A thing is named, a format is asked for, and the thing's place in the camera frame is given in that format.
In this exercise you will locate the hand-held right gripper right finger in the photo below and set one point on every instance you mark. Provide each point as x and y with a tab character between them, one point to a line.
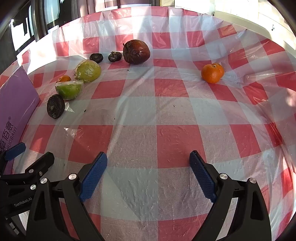
203	178

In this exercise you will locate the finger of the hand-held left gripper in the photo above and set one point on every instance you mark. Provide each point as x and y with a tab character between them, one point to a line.
41	163
13	151

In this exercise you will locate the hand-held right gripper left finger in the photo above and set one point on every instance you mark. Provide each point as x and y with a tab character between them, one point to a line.
93	178

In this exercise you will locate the plastic-wrapped green fruit half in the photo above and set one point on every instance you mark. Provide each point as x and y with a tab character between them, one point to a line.
69	90
87	71

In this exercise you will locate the dark red pomegranate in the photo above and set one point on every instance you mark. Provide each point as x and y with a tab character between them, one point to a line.
136	51

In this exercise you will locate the purple cardboard box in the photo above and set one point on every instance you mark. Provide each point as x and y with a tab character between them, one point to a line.
16	99

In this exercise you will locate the dark water chestnut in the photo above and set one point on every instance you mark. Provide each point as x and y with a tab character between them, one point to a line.
55	106
115	56
96	58

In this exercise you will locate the red white checked plastic tablecloth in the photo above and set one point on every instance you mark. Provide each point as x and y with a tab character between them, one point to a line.
148	115

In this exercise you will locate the small orange tangerine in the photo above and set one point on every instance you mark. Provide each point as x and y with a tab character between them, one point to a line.
64	78

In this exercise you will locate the dark window frame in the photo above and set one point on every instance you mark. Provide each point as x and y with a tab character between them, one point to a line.
27	25

